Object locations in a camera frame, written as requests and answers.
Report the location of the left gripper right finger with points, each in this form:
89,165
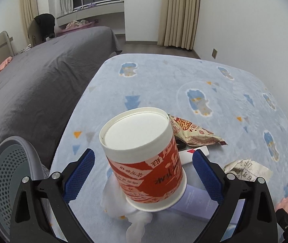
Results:
257,220

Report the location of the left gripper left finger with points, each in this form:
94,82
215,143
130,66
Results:
29,222

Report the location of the white knotted cloth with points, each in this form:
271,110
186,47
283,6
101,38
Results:
116,206

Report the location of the purple rabbit box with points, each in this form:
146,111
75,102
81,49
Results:
195,203

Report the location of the red white paper cup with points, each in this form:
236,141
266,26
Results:
141,150

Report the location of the grey perforated trash basket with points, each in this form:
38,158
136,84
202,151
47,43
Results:
18,159

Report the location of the person's hand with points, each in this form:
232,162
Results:
283,204

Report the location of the crumpled lined paper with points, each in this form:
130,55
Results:
248,170

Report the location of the grey bed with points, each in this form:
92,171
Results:
40,88

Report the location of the white red slim box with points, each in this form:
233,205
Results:
186,155

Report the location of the brown snack wrapper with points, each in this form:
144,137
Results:
192,134

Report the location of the light blue patterned blanket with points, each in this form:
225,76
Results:
203,97

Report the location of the chair with black garment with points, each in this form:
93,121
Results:
41,28

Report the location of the pink clothes pile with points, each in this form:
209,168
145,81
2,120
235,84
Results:
75,26

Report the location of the beige left curtain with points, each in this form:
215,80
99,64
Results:
28,10

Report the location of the beige curtain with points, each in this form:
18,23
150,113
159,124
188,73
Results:
28,10
178,23

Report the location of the beige right curtain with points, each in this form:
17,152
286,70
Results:
178,23

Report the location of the wall outlet plate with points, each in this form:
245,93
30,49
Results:
214,53

